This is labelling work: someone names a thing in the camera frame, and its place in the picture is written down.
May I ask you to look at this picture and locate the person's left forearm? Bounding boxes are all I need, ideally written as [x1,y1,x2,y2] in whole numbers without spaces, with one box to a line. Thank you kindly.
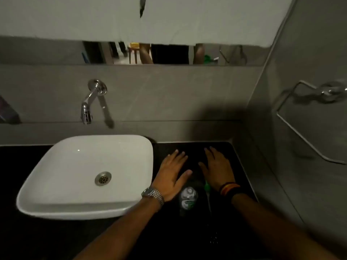
[73,197,164,260]

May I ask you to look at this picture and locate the black and orange wristbands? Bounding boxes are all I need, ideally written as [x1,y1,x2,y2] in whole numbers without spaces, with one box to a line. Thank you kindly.
[219,182,241,197]

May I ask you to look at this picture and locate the white ceramic sink basin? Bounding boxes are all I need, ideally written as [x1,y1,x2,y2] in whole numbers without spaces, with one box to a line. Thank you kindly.
[16,134,154,221]

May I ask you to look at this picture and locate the chrome towel ring holder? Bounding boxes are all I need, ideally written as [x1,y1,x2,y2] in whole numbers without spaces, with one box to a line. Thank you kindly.
[276,79,347,165]

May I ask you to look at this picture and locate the person's right hand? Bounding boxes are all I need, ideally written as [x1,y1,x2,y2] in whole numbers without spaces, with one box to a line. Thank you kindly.
[198,146,236,191]

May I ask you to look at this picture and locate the white sheet covering mirror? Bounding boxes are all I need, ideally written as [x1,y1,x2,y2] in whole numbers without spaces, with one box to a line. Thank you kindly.
[0,0,295,48]

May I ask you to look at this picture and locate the silver sink drain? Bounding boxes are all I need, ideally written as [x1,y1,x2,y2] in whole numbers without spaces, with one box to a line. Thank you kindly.
[94,171,112,187]

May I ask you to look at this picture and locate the clear bottle with green label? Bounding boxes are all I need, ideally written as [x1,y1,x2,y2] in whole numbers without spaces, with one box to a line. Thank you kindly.
[179,186,199,217]

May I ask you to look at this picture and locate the green toothbrush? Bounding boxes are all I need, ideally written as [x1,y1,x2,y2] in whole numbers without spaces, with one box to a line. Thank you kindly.
[204,180,218,244]

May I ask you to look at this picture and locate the silver metal wristwatch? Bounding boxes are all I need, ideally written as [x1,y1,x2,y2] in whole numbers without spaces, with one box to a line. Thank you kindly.
[141,187,165,206]

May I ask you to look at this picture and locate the person's left hand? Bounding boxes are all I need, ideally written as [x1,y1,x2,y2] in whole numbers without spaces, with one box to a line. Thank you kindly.
[151,149,193,202]

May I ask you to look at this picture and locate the chrome wall faucet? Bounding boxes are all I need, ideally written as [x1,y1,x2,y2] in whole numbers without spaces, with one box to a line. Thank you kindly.
[80,79,108,125]

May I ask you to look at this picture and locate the wall mirror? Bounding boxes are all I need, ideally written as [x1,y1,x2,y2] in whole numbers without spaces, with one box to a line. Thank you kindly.
[0,34,272,66]

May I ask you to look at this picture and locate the person's right forearm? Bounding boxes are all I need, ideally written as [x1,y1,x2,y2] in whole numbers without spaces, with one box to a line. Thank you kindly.
[230,193,340,260]

